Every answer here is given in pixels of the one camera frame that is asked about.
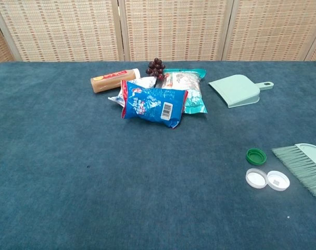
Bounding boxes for green bottle cap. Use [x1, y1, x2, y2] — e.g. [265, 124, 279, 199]
[245, 147, 267, 166]

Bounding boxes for white bottle cap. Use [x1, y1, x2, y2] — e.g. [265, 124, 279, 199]
[245, 168, 268, 189]
[266, 170, 290, 192]

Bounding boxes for brown drink bottle red label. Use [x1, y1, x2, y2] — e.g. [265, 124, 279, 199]
[90, 68, 141, 94]

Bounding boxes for blue snack bag with barcode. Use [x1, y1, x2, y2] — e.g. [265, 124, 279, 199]
[121, 80, 189, 129]

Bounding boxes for white crumpled snack bag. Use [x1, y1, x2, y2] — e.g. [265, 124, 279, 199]
[108, 76, 158, 108]

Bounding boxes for teal and white snack bag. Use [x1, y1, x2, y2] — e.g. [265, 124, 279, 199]
[155, 68, 208, 115]

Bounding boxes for dark red grape bunch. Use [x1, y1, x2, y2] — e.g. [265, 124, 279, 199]
[145, 57, 166, 81]

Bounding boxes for mint green dustpan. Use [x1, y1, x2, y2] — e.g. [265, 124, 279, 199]
[208, 74, 274, 109]

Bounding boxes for blue felt table mat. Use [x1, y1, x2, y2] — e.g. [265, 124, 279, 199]
[0, 61, 316, 250]

